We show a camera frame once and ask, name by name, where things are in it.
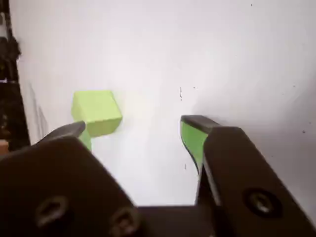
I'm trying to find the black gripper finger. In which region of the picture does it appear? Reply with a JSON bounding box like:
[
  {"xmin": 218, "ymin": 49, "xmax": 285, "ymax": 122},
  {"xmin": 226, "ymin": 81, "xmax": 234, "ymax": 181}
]
[
  {"xmin": 180, "ymin": 115, "xmax": 316, "ymax": 237},
  {"xmin": 0, "ymin": 120, "xmax": 150, "ymax": 237}
]

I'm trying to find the green lego block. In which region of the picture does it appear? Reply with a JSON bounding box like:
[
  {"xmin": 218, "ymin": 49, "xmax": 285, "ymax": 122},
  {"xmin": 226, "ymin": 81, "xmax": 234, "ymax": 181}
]
[{"xmin": 71, "ymin": 90, "xmax": 123, "ymax": 138}]

